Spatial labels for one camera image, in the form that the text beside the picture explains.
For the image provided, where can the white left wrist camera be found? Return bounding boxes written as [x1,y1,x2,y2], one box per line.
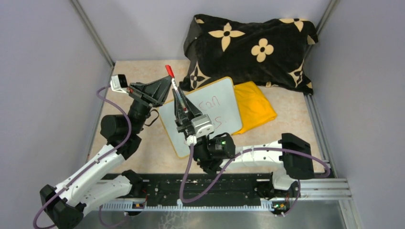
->
[110,74,128,94]

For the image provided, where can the black floral pillow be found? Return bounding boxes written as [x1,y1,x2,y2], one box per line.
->
[180,14,319,94]

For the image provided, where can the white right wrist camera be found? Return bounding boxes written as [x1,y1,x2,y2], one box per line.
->
[186,114,215,146]

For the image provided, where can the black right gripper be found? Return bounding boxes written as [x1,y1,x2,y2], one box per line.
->
[174,86,211,161]

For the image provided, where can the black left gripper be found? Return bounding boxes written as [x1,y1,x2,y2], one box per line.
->
[129,77,177,135]

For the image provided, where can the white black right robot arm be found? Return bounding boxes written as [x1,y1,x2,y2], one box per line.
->
[172,89,315,197]

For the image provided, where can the yellow zippered fabric pouch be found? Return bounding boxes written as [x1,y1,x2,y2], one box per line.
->
[233,81,277,135]

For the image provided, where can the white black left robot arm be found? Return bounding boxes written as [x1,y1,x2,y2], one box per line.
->
[40,74,171,229]

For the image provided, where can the yellow framed whiteboard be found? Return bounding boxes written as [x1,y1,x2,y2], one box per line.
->
[158,77,242,158]

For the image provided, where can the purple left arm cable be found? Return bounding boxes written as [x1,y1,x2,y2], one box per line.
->
[33,85,133,229]

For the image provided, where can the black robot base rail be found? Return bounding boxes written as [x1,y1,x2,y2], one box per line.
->
[68,172,352,213]

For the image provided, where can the red capped white marker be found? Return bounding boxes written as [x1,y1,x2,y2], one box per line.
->
[165,65,188,113]

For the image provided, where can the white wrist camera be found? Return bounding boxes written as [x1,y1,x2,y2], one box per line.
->
[186,114,215,146]
[110,74,128,94]

